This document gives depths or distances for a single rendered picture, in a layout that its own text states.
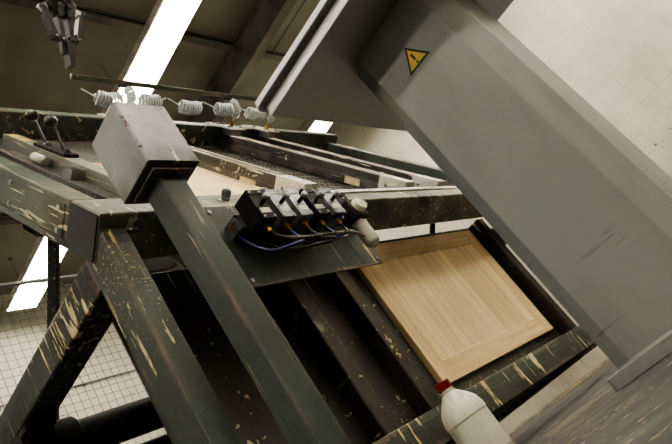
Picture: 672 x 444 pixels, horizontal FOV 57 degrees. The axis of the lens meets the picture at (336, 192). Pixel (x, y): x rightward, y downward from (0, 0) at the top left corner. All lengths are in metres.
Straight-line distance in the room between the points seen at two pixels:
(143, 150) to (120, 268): 0.24
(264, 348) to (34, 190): 0.76
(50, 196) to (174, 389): 0.55
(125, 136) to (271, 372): 0.53
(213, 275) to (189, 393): 0.22
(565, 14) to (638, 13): 0.70
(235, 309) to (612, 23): 6.10
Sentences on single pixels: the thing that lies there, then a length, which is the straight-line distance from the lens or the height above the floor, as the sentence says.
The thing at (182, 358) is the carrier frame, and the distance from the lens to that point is 1.21.
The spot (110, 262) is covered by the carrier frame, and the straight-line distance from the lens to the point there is 1.31.
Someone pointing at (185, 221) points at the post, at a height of 0.63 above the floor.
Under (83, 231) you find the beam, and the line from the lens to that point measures 1.38.
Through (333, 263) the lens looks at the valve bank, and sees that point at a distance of 1.59.
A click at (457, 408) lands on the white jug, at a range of 1.35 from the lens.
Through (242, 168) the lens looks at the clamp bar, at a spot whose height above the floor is 1.16.
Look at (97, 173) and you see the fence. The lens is 1.84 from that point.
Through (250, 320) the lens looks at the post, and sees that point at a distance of 1.05.
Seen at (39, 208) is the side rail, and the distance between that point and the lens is 1.56.
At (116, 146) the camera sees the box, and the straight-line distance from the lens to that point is 1.27.
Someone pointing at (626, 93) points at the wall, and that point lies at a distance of 6.71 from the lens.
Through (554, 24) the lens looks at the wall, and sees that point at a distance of 7.05.
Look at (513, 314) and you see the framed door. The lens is 2.62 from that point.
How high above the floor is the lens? 0.04
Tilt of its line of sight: 25 degrees up
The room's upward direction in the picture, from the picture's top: 37 degrees counter-clockwise
